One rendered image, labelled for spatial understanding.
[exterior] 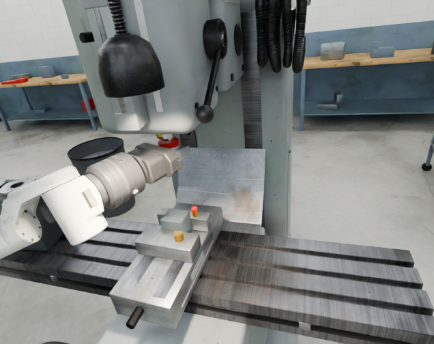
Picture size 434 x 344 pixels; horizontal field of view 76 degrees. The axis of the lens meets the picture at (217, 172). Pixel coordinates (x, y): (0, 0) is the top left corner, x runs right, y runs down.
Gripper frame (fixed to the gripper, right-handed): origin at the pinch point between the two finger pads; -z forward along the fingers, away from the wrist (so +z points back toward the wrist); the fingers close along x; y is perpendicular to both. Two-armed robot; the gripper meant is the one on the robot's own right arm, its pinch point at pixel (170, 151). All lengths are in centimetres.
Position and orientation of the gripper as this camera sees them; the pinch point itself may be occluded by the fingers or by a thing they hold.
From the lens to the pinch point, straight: 63.5
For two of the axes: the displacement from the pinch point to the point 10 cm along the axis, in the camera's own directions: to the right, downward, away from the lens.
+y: 1.0, 8.8, 4.7
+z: -6.1, 4.2, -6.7
